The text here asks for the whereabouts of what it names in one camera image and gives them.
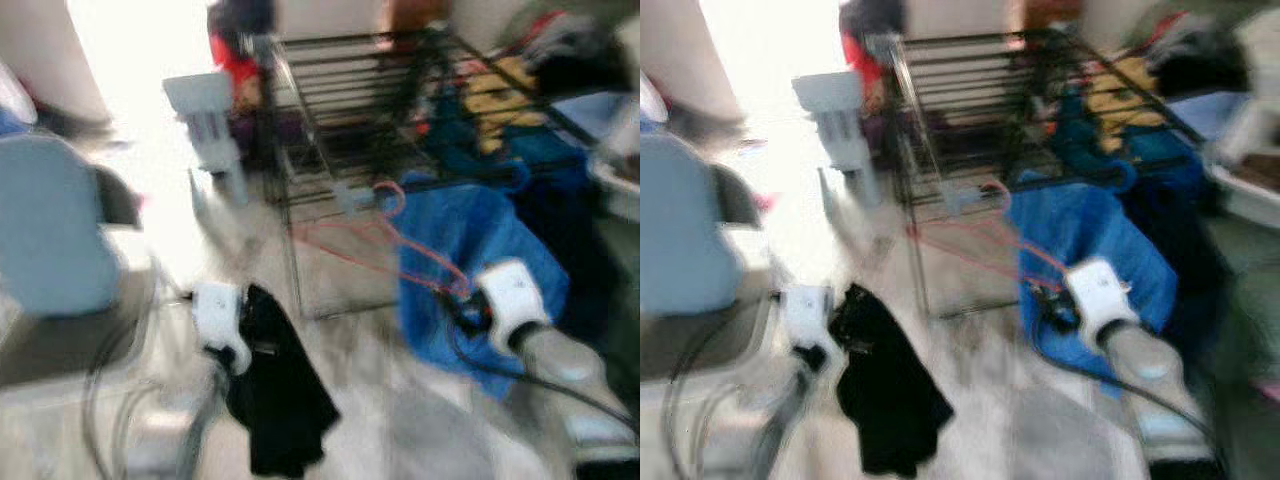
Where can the blue clothes hanger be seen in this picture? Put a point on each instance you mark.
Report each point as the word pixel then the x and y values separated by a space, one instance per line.
pixel 1130 178
pixel 522 178

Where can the navy garment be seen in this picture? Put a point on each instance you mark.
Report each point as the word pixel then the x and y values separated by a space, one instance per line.
pixel 570 260
pixel 1185 260

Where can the grey folding chair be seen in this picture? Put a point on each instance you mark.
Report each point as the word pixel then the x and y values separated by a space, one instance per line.
pixel 690 340
pixel 70 345

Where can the blue cushion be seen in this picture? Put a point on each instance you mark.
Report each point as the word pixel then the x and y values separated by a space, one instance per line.
pixel 50 230
pixel 680 230

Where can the black garment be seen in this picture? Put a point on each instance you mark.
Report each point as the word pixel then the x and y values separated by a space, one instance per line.
pixel 280 400
pixel 890 400

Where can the red garment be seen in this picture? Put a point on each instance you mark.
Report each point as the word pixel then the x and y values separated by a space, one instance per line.
pixel 240 60
pixel 868 60

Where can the black drying rack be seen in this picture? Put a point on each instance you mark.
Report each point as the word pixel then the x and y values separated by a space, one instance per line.
pixel 352 195
pixel 960 195

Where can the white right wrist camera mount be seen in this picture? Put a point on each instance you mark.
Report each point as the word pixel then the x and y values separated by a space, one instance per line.
pixel 1100 300
pixel 515 300

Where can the blue shirt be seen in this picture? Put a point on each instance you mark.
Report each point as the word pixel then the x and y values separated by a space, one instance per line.
pixel 480 240
pixel 1090 240

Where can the mustard garment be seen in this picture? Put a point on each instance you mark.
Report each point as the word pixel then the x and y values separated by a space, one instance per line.
pixel 1125 100
pixel 500 100

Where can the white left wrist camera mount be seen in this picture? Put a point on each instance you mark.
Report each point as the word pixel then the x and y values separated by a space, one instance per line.
pixel 215 315
pixel 808 315

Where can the pink clothes hanger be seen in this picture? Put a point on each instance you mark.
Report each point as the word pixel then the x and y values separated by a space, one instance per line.
pixel 440 270
pixel 1030 255

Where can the light blue kid chair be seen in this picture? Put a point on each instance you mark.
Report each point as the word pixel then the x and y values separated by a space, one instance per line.
pixel 840 130
pixel 205 130

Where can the blue laundry bag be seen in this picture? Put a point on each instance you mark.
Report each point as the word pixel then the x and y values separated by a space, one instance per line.
pixel 1100 145
pixel 475 140

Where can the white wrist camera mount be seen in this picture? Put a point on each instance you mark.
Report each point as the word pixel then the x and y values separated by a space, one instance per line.
pixel 515 300
pixel 808 315
pixel 215 315
pixel 1100 300

